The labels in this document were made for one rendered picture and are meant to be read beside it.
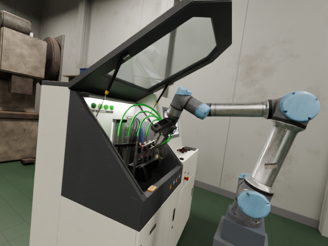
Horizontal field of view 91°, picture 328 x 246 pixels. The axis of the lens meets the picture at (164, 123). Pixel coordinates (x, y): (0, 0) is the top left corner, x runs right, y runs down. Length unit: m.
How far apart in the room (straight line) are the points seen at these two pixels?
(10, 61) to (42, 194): 3.35
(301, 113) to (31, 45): 4.46
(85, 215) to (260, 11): 3.67
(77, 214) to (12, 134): 3.39
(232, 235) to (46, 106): 1.31
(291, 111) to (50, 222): 1.48
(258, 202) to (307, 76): 2.71
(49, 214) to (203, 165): 2.65
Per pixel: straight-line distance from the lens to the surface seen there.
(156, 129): 0.80
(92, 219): 1.14
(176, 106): 0.83
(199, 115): 0.79
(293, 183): 3.34
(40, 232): 1.58
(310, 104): 0.78
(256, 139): 3.19
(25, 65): 4.46
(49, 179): 1.35
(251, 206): 0.81
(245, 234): 1.00
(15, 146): 4.48
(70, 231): 1.32
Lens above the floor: 1.39
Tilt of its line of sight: 4 degrees down
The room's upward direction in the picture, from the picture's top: 7 degrees clockwise
